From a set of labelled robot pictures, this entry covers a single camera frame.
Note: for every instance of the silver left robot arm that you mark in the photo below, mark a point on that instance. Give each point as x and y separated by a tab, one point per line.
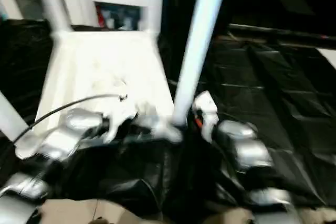
65	134

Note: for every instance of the dark grey robot foot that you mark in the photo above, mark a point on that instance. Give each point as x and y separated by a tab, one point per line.
99	221

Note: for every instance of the long black bar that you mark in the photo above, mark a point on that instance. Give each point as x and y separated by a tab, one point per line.
283	32

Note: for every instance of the black plastic mat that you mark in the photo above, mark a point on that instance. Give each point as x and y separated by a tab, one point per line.
262	90

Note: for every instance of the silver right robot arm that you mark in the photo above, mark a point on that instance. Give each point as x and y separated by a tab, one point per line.
249	150

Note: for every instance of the white flat board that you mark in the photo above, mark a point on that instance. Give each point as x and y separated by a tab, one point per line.
328	57

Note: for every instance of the red packet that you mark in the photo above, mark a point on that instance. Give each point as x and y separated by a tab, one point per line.
101	18

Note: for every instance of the white plastic table leg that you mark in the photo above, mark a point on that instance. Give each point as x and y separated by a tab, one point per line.
56	6
151	6
10	113
199	37

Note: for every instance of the white plastic table top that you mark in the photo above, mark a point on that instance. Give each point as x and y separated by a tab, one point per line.
110	58

